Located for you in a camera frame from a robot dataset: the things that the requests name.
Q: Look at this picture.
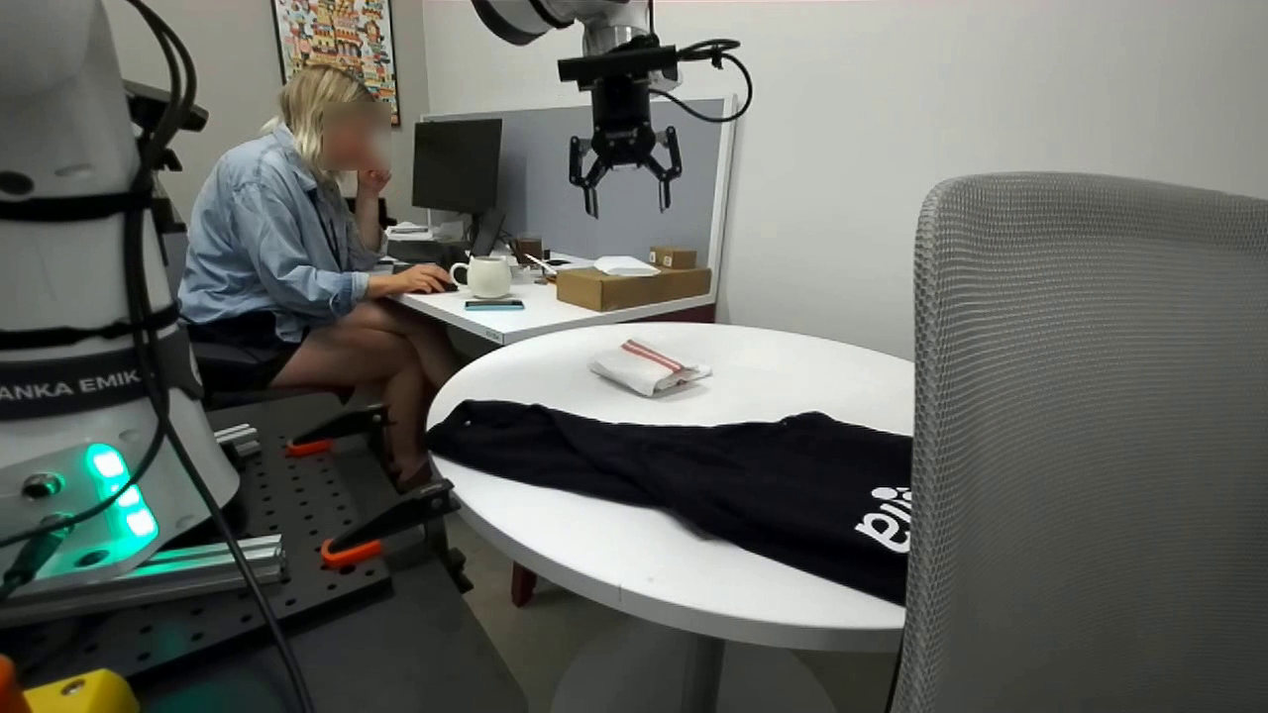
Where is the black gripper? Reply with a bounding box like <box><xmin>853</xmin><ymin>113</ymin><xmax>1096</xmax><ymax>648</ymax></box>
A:
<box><xmin>569</xmin><ymin>73</ymin><xmax>681</xmax><ymax>219</ymax></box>

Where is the white towel with red stripes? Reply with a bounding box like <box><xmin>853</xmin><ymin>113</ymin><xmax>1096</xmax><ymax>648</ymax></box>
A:
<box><xmin>589</xmin><ymin>339</ymin><xmax>706</xmax><ymax>394</ymax></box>

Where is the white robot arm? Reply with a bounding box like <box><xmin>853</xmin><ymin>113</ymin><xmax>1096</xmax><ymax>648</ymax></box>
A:
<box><xmin>0</xmin><ymin>0</ymin><xmax>451</xmax><ymax>595</ymax></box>

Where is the grey desk partition panel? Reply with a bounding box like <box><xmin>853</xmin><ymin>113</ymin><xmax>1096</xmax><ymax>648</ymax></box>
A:
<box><xmin>496</xmin><ymin>93</ymin><xmax>734</xmax><ymax>266</ymax></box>

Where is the small cardboard box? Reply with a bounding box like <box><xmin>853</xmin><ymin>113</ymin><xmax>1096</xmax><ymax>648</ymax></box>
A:
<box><xmin>649</xmin><ymin>246</ymin><xmax>698</xmax><ymax>270</ymax></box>

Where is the flat cardboard box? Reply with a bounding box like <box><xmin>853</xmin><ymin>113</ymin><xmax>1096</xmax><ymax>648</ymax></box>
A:
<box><xmin>556</xmin><ymin>270</ymin><xmax>713</xmax><ymax>312</ymax></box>

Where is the black computer monitor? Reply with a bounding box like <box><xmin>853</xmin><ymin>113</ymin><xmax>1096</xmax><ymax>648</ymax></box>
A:
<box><xmin>413</xmin><ymin>120</ymin><xmax>504</xmax><ymax>213</ymax></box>

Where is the white office desk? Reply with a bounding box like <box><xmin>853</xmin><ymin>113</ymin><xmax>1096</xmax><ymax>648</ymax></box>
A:
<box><xmin>400</xmin><ymin>256</ymin><xmax>713</xmax><ymax>345</ymax></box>

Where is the seated person in denim shirt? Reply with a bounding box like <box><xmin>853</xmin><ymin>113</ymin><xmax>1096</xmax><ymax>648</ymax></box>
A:
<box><xmin>178</xmin><ymin>71</ymin><xmax>451</xmax><ymax>487</ymax></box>

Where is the black t-shirt with white print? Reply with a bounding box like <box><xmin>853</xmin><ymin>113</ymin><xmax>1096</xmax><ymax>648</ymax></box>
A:
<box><xmin>428</xmin><ymin>400</ymin><xmax>912</xmax><ymax>603</ymax></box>

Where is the orange black clamp far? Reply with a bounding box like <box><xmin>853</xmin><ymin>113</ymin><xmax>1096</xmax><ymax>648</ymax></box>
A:
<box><xmin>285</xmin><ymin>402</ymin><xmax>384</xmax><ymax>459</ymax></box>

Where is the orange black clamp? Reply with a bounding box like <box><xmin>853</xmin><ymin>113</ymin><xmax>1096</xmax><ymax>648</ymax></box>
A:
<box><xmin>285</xmin><ymin>402</ymin><xmax>384</xmax><ymax>459</ymax></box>
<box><xmin>318</xmin><ymin>477</ymin><xmax>454</xmax><ymax>571</ymax></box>

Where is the orange black clamp near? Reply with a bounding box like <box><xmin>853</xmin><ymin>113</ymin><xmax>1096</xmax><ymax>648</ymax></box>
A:
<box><xmin>318</xmin><ymin>477</ymin><xmax>454</xmax><ymax>571</ymax></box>

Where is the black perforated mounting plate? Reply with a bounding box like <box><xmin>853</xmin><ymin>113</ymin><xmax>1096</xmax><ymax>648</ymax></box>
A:
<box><xmin>0</xmin><ymin>439</ymin><xmax>467</xmax><ymax>682</ymax></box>

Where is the dark office chair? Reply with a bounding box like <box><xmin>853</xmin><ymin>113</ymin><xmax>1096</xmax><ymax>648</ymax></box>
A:
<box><xmin>185</xmin><ymin>336</ymin><xmax>355</xmax><ymax>408</ymax></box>

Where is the grey mesh office chair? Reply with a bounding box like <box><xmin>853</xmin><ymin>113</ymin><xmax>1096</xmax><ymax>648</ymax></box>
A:
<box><xmin>891</xmin><ymin>175</ymin><xmax>1268</xmax><ymax>713</ymax></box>

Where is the yellow device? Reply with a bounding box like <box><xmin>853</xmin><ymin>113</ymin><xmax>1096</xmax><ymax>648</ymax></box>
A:
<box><xmin>23</xmin><ymin>668</ymin><xmax>141</xmax><ymax>713</ymax></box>

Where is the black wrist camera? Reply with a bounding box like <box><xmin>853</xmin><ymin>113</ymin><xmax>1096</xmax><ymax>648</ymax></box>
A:
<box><xmin>560</xmin><ymin>35</ymin><xmax>738</xmax><ymax>83</ymax></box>

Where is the colourful wall poster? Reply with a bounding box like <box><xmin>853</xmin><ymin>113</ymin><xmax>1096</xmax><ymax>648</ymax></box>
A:
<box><xmin>265</xmin><ymin>0</ymin><xmax>400</xmax><ymax>97</ymax></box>

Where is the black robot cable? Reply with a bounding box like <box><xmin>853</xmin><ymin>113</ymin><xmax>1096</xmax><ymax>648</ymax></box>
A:
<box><xmin>0</xmin><ymin>0</ymin><xmax>318</xmax><ymax>713</ymax></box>

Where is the silver metal rail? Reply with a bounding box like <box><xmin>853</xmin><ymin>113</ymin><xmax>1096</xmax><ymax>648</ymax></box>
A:
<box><xmin>132</xmin><ymin>534</ymin><xmax>285</xmax><ymax>577</ymax></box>

